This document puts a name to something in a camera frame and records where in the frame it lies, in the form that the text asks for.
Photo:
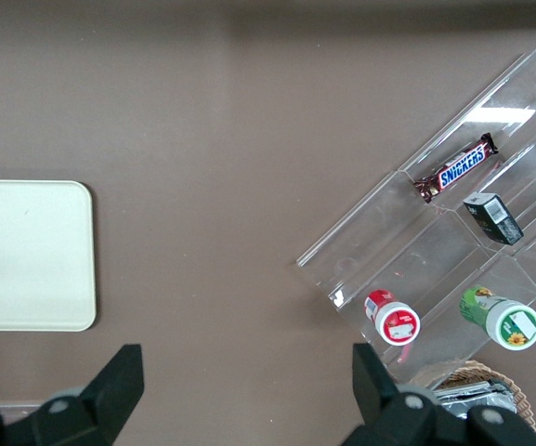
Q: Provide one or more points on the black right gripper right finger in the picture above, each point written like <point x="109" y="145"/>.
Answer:
<point x="383" y="409"/>

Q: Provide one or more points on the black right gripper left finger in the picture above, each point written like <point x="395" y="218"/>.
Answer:
<point x="105" y="399"/>

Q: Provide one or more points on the light wicker basket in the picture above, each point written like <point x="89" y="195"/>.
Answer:
<point x="472" y="369"/>

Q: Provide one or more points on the cream plastic tray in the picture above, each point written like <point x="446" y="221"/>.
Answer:
<point x="26" y="255"/>

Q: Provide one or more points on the silver foil package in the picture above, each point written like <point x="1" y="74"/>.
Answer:
<point x="462" y="395"/>

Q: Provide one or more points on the red lidded snack cup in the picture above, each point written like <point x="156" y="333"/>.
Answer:
<point x="395" y="323"/>

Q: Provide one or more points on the green lidded snack cup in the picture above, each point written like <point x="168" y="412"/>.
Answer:
<point x="511" y="325"/>

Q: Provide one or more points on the small black carton box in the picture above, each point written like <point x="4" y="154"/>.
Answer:
<point x="495" y="218"/>

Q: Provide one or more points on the Snickers chocolate bar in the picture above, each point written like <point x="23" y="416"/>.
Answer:
<point x="460" y="168"/>

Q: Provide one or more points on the clear acrylic tiered stand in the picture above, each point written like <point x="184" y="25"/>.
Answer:
<point x="481" y="111"/>

